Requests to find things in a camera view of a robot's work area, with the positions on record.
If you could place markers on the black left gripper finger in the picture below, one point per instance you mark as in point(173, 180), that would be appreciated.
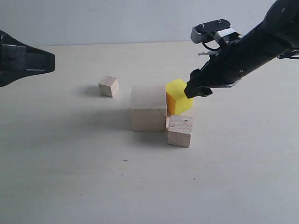
point(38, 61)

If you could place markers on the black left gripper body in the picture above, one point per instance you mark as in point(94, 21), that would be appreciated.
point(12, 59)

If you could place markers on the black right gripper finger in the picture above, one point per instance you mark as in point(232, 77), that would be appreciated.
point(192, 89)
point(204, 92)

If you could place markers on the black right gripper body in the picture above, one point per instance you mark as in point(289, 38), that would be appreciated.
point(236, 57)

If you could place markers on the yellow cube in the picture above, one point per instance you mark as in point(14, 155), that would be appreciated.
point(177, 102)

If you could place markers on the medium wooden cube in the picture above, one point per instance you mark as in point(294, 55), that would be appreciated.
point(179, 130)

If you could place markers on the large wooden cube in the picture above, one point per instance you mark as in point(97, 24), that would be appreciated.
point(148, 108)

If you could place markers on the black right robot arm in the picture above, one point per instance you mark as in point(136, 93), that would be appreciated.
point(281, 33)

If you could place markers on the small wooden cube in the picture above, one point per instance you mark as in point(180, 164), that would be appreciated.
point(108, 86)

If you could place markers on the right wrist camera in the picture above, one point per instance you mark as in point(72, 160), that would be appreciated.
point(209, 31)

